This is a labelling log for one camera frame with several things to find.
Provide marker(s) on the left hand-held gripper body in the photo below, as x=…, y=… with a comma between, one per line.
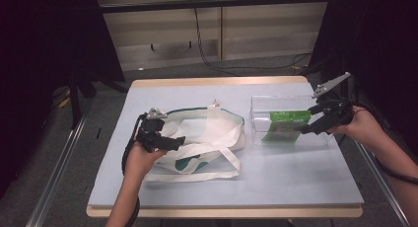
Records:
x=153, y=131

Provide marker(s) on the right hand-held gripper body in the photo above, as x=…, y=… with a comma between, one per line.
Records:
x=338, y=112

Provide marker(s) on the green snack box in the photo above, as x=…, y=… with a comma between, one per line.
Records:
x=286, y=125

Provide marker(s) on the white canvas tote bag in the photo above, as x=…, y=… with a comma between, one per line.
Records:
x=210, y=131

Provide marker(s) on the clear plastic bin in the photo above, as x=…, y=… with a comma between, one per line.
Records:
x=259, y=103

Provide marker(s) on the person's right hand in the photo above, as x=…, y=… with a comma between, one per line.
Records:
x=361, y=126

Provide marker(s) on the person's left hand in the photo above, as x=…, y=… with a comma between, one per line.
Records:
x=141, y=161

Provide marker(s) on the small black stick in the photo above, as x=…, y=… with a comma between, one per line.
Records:
x=99, y=133

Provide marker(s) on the wooden table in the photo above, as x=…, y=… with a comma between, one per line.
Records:
x=217, y=81

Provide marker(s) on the light blue table mat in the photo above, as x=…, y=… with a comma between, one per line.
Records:
x=263, y=187

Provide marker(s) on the black metal stand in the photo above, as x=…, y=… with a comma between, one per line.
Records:
x=75, y=102

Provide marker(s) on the black curtain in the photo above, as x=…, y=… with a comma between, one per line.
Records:
x=39, y=56
x=381, y=39

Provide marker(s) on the black horizontal bar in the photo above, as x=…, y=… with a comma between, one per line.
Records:
x=230, y=2

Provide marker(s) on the aluminium floor rail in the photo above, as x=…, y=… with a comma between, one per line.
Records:
x=55, y=174
x=371, y=167

